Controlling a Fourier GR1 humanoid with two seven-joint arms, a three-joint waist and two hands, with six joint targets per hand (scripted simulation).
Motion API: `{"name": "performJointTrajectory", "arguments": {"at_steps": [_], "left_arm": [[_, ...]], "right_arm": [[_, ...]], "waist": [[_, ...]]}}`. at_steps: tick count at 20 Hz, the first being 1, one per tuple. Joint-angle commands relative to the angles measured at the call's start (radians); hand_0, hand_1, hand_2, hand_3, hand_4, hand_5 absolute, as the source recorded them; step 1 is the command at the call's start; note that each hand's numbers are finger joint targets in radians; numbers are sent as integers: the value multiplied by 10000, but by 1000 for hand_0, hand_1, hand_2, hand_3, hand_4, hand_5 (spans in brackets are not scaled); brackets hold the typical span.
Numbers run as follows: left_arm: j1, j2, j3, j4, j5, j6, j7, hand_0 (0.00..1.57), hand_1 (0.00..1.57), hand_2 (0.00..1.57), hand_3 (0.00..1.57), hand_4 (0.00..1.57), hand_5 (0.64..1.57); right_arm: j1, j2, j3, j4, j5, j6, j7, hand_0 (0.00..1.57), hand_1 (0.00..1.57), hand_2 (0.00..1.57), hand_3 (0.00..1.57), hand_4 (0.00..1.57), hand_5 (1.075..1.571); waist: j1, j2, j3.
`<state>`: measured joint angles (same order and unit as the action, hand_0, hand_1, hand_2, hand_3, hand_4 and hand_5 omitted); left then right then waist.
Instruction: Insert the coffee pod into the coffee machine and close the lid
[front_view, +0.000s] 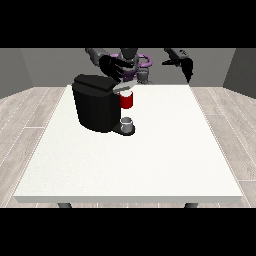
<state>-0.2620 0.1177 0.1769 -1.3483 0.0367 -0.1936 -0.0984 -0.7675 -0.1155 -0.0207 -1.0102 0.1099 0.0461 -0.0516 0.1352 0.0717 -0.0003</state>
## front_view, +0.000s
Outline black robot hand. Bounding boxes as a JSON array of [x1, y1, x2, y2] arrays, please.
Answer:
[[161, 56, 195, 84], [98, 54, 135, 83]]

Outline pale grey machine lid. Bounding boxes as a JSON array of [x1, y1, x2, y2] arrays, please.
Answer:
[[112, 81, 135, 95]]

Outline red pod holder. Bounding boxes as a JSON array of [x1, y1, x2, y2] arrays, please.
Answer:
[[118, 90, 135, 110]]

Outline black coffee machine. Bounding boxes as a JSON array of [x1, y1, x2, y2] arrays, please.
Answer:
[[71, 73, 136, 136]]

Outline grey robot trunk purple rings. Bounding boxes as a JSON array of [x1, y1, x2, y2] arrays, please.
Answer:
[[109, 48, 154, 85]]

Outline small grey cup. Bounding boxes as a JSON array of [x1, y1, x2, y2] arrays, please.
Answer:
[[119, 116, 135, 134]]

